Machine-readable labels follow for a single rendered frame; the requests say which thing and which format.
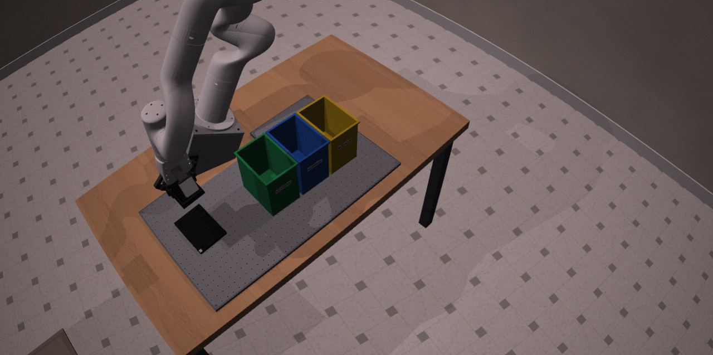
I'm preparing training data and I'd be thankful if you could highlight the yellow open-top bin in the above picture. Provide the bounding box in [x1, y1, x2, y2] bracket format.
[296, 95, 360, 174]

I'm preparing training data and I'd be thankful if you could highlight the green bin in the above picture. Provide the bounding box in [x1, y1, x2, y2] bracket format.
[234, 133, 300, 217]

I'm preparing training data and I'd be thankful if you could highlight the blue bin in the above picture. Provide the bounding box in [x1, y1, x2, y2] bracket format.
[265, 113, 330, 195]

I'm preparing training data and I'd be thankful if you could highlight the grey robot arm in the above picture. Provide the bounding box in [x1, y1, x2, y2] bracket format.
[141, 0, 275, 163]

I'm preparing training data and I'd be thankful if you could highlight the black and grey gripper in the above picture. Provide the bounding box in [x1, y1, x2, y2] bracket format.
[154, 152, 199, 199]

